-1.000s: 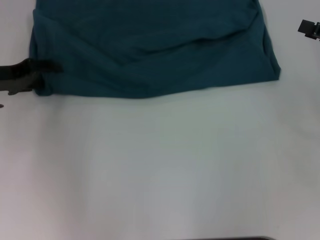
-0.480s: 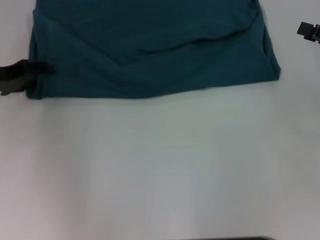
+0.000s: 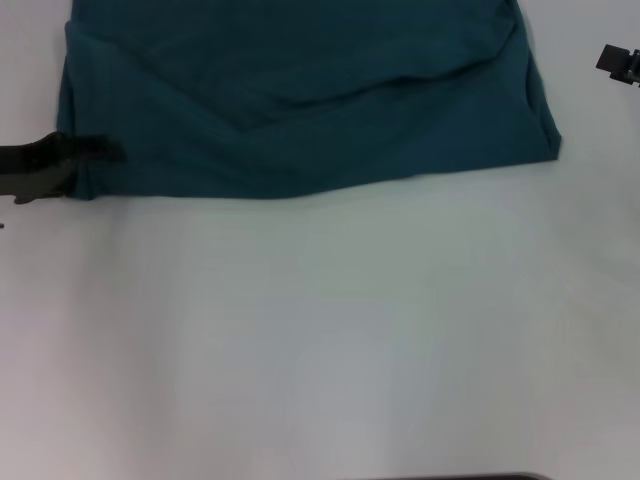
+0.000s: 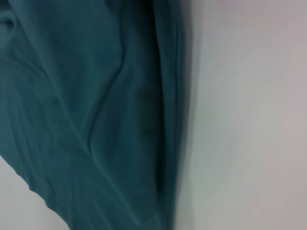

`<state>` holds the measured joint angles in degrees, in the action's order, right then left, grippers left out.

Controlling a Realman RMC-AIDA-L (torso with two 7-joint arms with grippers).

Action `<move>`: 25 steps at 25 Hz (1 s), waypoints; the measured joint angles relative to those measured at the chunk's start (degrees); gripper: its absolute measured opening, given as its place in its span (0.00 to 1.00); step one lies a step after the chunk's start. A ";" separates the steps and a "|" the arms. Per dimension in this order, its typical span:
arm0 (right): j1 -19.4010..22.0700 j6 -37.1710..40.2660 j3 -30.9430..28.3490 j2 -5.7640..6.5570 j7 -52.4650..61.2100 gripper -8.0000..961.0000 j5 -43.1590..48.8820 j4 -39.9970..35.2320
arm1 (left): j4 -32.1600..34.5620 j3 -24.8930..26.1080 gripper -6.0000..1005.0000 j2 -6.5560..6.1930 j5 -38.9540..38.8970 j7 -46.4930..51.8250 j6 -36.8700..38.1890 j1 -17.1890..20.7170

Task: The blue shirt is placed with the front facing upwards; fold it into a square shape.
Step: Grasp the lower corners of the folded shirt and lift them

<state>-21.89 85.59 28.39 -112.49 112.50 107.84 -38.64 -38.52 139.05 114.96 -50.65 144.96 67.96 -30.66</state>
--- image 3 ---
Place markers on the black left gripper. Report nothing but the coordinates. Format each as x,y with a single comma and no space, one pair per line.
35,160

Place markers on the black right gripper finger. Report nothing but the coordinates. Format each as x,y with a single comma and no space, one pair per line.
614,57
627,77

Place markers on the teal blue printed t-shirt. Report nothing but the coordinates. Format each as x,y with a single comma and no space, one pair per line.
300,100

